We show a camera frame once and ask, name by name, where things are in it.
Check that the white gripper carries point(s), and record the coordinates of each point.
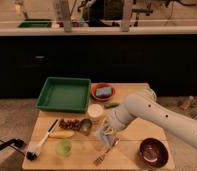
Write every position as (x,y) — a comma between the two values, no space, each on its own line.
(114,123)

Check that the metal measuring cup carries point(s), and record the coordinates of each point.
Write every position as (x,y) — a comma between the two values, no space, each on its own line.
(85,126)

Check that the dark brown bowl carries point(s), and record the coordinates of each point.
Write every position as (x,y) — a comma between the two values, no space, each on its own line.
(153,152)

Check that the green bin in background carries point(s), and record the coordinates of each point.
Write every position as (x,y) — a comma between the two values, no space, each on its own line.
(35,23)

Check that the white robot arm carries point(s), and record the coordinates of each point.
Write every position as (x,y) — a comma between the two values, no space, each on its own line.
(142,104)

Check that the white dish brush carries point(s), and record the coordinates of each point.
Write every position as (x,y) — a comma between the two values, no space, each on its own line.
(34,149)

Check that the green cucumber piece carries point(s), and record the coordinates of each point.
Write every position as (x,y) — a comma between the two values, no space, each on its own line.
(111,105)

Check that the white plastic cup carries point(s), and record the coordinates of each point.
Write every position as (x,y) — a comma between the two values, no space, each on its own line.
(95,111)

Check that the yellow banana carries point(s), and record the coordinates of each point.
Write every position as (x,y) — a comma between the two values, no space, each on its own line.
(62,134)

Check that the light blue towel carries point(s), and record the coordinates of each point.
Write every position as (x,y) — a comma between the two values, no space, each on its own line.
(107,140)

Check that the green plastic tray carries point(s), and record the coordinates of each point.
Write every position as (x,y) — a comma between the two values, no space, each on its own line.
(65,94)

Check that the blue sponge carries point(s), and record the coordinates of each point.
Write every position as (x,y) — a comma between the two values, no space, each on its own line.
(103,92)

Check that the wooden table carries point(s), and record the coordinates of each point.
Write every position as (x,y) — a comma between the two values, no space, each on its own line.
(85,149)

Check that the orange bowl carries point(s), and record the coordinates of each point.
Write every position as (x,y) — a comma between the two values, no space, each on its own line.
(94,87)

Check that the green plastic cup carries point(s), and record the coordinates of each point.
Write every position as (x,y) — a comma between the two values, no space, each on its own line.
(64,147)

